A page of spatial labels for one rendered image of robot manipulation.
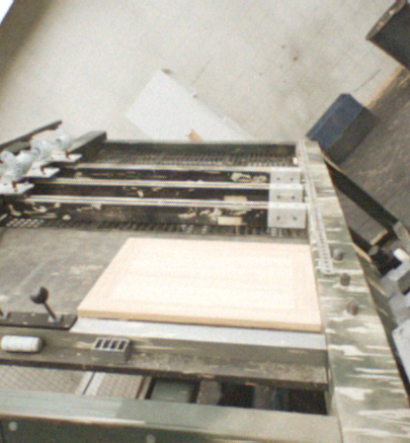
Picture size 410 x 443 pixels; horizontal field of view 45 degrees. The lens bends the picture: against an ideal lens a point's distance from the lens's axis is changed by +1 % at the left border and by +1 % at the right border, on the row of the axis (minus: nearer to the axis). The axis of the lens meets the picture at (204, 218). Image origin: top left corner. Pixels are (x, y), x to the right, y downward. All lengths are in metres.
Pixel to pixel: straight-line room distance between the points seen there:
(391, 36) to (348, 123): 0.89
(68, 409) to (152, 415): 0.14
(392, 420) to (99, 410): 0.47
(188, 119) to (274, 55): 1.75
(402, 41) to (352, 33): 1.16
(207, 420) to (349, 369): 0.28
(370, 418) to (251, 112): 5.62
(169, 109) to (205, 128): 0.40
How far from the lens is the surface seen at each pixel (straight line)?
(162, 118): 5.00
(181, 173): 2.17
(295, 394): 1.24
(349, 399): 0.90
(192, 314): 1.15
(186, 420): 0.84
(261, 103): 6.31
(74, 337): 1.11
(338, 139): 5.36
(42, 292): 1.03
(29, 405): 0.92
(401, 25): 5.33
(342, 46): 6.37
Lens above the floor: 1.36
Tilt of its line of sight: 7 degrees down
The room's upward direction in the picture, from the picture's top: 52 degrees counter-clockwise
